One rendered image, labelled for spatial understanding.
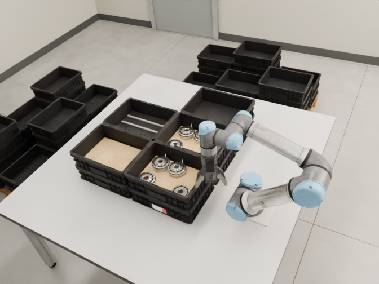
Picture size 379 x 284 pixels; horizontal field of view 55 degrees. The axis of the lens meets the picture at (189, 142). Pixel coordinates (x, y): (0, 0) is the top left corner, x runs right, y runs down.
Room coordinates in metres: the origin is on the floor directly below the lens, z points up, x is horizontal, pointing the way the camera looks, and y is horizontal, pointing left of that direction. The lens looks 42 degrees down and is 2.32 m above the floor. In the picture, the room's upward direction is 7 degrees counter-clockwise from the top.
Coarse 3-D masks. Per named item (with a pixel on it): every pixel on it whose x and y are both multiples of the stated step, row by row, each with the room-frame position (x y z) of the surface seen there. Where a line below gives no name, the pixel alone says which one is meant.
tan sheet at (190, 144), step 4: (176, 132) 1.75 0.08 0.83; (172, 136) 1.71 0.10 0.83; (176, 136) 1.71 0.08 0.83; (184, 140) 1.66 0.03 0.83; (188, 140) 1.66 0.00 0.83; (192, 140) 1.66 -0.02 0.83; (184, 144) 1.63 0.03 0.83; (188, 144) 1.62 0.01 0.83; (192, 144) 1.62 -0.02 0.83; (196, 144) 1.62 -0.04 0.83; (188, 148) 1.59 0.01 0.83; (192, 148) 1.58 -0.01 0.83; (196, 148) 1.58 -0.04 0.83
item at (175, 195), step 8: (152, 144) 1.55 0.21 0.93; (160, 144) 1.54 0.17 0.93; (144, 152) 1.49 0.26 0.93; (184, 152) 1.45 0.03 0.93; (136, 160) 1.43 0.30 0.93; (128, 168) 1.38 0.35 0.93; (128, 176) 1.32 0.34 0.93; (144, 184) 1.26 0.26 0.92; (152, 184) 1.25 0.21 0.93; (168, 192) 1.18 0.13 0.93; (192, 192) 1.16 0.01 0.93; (184, 200) 1.13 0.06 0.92
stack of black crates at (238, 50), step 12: (240, 48) 3.23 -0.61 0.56; (252, 48) 3.29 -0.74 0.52; (264, 48) 3.22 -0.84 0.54; (276, 48) 3.15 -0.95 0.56; (240, 60) 3.06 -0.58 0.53; (252, 60) 3.00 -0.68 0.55; (264, 60) 2.92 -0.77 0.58; (276, 60) 3.02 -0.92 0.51; (252, 72) 2.99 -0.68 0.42; (264, 72) 2.92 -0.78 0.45
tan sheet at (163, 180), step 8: (144, 168) 1.46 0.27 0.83; (152, 168) 1.45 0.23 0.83; (192, 168) 1.42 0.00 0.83; (160, 176) 1.38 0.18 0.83; (168, 176) 1.38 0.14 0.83; (184, 176) 1.36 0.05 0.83; (192, 176) 1.36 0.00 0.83; (160, 184) 1.33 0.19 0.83; (168, 184) 1.32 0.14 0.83; (176, 184) 1.31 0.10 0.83; (192, 184) 1.30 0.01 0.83
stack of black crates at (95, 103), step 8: (88, 88) 2.94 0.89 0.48; (96, 88) 2.99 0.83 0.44; (104, 88) 2.93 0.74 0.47; (112, 88) 2.89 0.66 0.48; (80, 96) 2.84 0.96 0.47; (88, 96) 2.91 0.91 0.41; (96, 96) 2.95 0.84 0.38; (104, 96) 2.93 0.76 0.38; (112, 96) 2.79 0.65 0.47; (88, 104) 2.83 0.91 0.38; (96, 104) 2.81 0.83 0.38; (104, 104) 2.70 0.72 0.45; (88, 112) 2.56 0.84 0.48; (96, 112) 2.60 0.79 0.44
